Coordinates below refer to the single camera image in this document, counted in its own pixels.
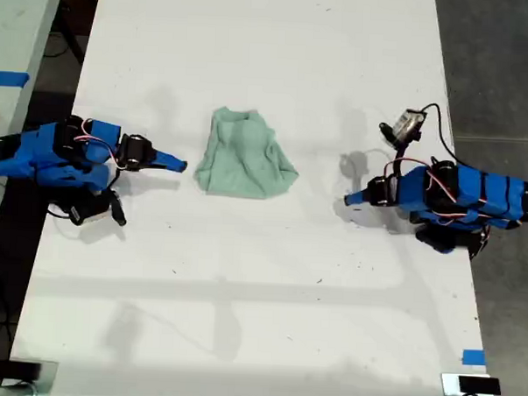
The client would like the pale green T-shirt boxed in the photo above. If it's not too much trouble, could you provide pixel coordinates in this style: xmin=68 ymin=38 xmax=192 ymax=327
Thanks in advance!
xmin=192 ymin=106 xmax=303 ymax=202

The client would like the long blue tape strip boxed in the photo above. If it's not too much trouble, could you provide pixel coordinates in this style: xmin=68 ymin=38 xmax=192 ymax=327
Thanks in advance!
xmin=0 ymin=70 xmax=30 ymax=88

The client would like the pale side table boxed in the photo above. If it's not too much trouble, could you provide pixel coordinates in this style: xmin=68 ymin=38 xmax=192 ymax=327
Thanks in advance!
xmin=0 ymin=0 xmax=66 ymax=260

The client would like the short blue tape piece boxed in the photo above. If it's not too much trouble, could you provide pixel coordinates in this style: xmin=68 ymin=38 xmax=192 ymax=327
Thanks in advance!
xmin=461 ymin=348 xmax=487 ymax=366

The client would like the small black box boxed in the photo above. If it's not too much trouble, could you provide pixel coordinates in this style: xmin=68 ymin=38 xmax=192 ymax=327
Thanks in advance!
xmin=457 ymin=376 xmax=502 ymax=396
xmin=5 ymin=359 xmax=43 ymax=381

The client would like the grey metal pipe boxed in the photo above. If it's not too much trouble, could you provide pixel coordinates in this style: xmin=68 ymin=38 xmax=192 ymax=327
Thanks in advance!
xmin=0 ymin=381 xmax=42 ymax=396

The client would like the black camera stalk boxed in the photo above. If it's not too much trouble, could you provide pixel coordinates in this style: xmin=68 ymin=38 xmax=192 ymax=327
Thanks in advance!
xmin=391 ymin=139 xmax=414 ymax=180
xmin=107 ymin=188 xmax=130 ymax=227

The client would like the silver gripper camera box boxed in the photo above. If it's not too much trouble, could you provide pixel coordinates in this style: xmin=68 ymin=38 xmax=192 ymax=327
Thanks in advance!
xmin=378 ymin=107 xmax=428 ymax=149

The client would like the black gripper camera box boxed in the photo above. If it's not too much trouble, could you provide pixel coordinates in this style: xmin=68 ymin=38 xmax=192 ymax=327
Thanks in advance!
xmin=67 ymin=196 xmax=112 ymax=228

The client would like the silver metal bracket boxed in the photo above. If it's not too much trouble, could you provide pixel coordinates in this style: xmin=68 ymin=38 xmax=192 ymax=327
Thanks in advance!
xmin=35 ymin=359 xmax=60 ymax=396
xmin=440 ymin=371 xmax=503 ymax=396

